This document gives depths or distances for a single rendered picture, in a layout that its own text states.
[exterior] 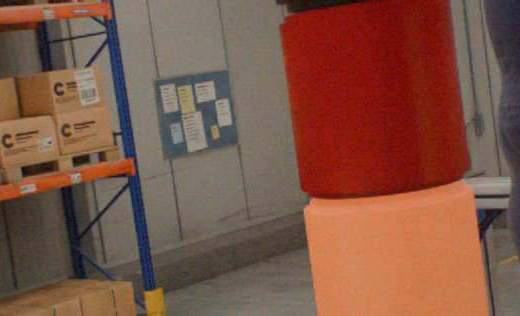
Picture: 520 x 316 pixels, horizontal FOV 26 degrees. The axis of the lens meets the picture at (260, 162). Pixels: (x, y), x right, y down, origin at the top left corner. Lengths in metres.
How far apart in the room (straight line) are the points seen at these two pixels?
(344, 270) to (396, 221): 0.02
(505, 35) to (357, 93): 0.96
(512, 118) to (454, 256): 0.95
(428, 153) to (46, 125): 9.23
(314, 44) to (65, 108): 9.34
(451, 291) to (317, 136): 0.06
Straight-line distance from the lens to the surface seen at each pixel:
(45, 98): 9.65
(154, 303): 10.07
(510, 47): 1.26
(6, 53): 10.92
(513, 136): 1.27
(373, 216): 0.31
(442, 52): 0.31
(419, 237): 0.31
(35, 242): 11.00
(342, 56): 0.30
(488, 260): 2.29
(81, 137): 9.72
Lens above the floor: 2.31
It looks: 5 degrees down
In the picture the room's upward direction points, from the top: 8 degrees counter-clockwise
